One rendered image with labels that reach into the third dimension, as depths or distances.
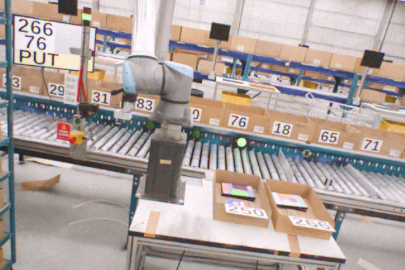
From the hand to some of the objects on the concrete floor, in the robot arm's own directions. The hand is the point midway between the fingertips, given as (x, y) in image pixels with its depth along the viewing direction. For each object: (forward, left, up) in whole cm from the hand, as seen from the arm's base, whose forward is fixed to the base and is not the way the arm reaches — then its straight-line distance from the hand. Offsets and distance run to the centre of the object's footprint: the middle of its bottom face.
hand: (123, 112), depth 187 cm
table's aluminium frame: (-43, -73, -106) cm, 136 cm away
